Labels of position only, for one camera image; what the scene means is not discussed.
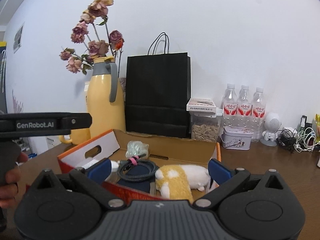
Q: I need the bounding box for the black cable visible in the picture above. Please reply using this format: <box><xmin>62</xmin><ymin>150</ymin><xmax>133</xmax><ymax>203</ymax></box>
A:
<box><xmin>117</xmin><ymin>153</ymin><xmax>160</xmax><ymax>183</ymax></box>

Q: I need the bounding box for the navy blue pouch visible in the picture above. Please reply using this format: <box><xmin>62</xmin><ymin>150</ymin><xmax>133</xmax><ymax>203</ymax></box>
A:
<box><xmin>117</xmin><ymin>164</ymin><xmax>157</xmax><ymax>193</ymax></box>

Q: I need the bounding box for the clear plastic bag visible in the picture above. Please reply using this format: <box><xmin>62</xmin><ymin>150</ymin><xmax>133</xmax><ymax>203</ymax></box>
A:
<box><xmin>125</xmin><ymin>141</ymin><xmax>149</xmax><ymax>159</ymax></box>

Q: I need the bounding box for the yellow white plush toy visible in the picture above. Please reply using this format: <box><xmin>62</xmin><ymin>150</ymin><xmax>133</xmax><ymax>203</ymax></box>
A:
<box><xmin>155</xmin><ymin>165</ymin><xmax>211</xmax><ymax>204</ymax></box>

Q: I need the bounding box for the wet wipes pack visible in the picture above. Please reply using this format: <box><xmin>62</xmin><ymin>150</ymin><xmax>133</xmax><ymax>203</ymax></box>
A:
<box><xmin>76</xmin><ymin>158</ymin><xmax>119</xmax><ymax>184</ymax></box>

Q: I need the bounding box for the person left hand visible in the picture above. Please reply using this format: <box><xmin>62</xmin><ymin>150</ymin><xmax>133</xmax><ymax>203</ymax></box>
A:
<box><xmin>0</xmin><ymin>165</ymin><xmax>21</xmax><ymax>209</ymax></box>

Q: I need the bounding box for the small white tin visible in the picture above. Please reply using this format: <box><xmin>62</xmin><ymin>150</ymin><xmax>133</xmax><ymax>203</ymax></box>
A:
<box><xmin>221</xmin><ymin>126</ymin><xmax>253</xmax><ymax>151</ymax></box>

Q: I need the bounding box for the yellow mug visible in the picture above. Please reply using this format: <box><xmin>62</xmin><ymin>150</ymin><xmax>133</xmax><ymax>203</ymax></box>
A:
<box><xmin>58</xmin><ymin>128</ymin><xmax>91</xmax><ymax>145</ymax></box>

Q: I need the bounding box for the clear nut container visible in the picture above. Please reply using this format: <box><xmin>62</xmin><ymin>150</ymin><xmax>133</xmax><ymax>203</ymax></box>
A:
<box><xmin>190</xmin><ymin>112</ymin><xmax>222</xmax><ymax>142</ymax></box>

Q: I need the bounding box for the left water bottle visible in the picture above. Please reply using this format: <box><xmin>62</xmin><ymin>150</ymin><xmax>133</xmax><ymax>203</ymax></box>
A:
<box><xmin>221</xmin><ymin>83</ymin><xmax>238</xmax><ymax>127</ymax></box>

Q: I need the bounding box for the water bottle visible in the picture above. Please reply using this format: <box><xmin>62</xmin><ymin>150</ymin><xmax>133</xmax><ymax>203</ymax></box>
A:
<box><xmin>221</xmin><ymin>83</ymin><xmax>238</xmax><ymax>127</ymax></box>
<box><xmin>252</xmin><ymin>87</ymin><xmax>266</xmax><ymax>142</ymax></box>
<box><xmin>237</xmin><ymin>85</ymin><xmax>252</xmax><ymax>128</ymax></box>

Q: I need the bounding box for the red cardboard box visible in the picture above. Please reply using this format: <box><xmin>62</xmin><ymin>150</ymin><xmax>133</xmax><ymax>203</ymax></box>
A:
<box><xmin>56</xmin><ymin>128</ymin><xmax>222</xmax><ymax>205</ymax></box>

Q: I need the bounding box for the middle water bottle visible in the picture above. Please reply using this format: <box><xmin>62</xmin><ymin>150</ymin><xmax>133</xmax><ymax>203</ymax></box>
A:
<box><xmin>237</xmin><ymin>85</ymin><xmax>252</xmax><ymax>128</ymax></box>

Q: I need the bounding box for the white flat box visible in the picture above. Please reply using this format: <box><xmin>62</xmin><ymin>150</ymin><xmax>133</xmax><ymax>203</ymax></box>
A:
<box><xmin>187</xmin><ymin>98</ymin><xmax>216</xmax><ymax>113</ymax></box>

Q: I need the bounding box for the yellow thermos jug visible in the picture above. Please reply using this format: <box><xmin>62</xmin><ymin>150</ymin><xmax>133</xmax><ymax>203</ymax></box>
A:
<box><xmin>86</xmin><ymin>56</ymin><xmax>126</xmax><ymax>137</ymax></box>

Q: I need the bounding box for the white robot toy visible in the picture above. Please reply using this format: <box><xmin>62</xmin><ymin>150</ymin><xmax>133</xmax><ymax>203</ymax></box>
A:
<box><xmin>260</xmin><ymin>113</ymin><xmax>281</xmax><ymax>147</ymax></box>

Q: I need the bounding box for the right water bottle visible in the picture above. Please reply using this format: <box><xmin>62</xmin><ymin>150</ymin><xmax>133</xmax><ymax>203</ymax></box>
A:
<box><xmin>252</xmin><ymin>87</ymin><xmax>266</xmax><ymax>142</ymax></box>

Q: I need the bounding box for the purple tissue box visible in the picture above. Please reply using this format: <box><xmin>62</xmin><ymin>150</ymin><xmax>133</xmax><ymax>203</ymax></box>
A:
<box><xmin>317</xmin><ymin>155</ymin><xmax>320</xmax><ymax>168</ymax></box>

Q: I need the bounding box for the black paper bag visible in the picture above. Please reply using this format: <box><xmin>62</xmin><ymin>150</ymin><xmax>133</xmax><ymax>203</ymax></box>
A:
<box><xmin>125</xmin><ymin>32</ymin><xmax>191</xmax><ymax>138</ymax></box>

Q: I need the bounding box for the colourful snack bag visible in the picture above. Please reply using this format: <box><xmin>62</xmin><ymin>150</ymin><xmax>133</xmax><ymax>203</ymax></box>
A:
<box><xmin>314</xmin><ymin>114</ymin><xmax>320</xmax><ymax>138</ymax></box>

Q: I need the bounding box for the dried pink rose bouquet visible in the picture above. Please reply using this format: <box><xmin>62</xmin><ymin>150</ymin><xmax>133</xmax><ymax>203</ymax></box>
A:
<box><xmin>59</xmin><ymin>0</ymin><xmax>125</xmax><ymax>75</ymax></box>

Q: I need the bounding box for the wall poster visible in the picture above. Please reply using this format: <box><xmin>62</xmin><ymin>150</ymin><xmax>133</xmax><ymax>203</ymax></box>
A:
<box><xmin>13</xmin><ymin>23</ymin><xmax>24</xmax><ymax>53</ymax></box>

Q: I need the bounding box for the tangled cables pile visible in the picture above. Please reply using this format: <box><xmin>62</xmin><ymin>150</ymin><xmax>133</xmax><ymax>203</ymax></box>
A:
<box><xmin>276</xmin><ymin>115</ymin><xmax>320</xmax><ymax>153</ymax></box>

